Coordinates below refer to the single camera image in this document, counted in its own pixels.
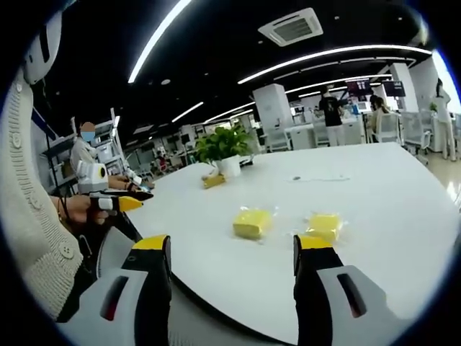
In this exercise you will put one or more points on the metal storage shelf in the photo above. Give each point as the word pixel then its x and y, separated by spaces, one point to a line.
pixel 108 144

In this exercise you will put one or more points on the dark display screen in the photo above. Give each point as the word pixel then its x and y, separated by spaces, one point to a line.
pixel 358 87
pixel 394 87

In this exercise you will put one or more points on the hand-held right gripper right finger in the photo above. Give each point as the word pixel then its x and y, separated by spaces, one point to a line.
pixel 335 310

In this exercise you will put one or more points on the cream knitted cardigan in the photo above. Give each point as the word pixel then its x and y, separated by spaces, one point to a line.
pixel 32 223

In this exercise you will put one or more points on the square ceiling air vent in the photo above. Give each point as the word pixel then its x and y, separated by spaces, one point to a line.
pixel 291 27

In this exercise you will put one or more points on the white worn device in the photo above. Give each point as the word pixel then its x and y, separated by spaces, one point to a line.
pixel 43 47

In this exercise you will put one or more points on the short ceiling light strip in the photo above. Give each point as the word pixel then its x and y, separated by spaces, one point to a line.
pixel 187 111

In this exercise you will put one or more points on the green potted plant white pot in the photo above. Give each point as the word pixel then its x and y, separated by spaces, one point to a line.
pixel 225 146

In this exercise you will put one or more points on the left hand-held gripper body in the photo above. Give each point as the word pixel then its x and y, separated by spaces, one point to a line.
pixel 91 178

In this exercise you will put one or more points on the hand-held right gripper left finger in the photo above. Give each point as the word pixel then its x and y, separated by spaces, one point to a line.
pixel 122 310

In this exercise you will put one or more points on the yellow silicone block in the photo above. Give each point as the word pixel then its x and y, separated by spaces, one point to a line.
pixel 252 223
pixel 325 226
pixel 214 181

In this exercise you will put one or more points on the white mesh office chair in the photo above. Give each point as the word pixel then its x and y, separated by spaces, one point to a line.
pixel 389 128
pixel 416 133

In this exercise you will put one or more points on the long ceiling light strip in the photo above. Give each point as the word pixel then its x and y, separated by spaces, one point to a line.
pixel 335 59
pixel 158 39

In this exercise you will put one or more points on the person's left hand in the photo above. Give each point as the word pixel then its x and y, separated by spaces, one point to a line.
pixel 77 210

